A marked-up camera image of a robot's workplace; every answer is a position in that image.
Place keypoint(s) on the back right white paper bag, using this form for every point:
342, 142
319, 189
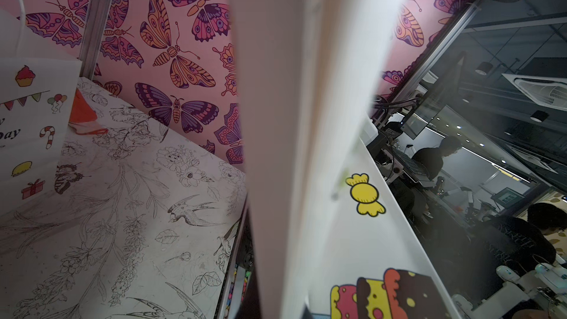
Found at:
38, 83

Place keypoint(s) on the seated person dark shirt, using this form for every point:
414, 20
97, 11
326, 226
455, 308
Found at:
432, 159

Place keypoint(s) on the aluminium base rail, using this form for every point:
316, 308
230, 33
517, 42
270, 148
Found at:
239, 270

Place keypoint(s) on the white paper gift bag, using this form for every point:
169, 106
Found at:
330, 240

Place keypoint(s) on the red rubber glove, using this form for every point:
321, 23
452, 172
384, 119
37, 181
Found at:
83, 119

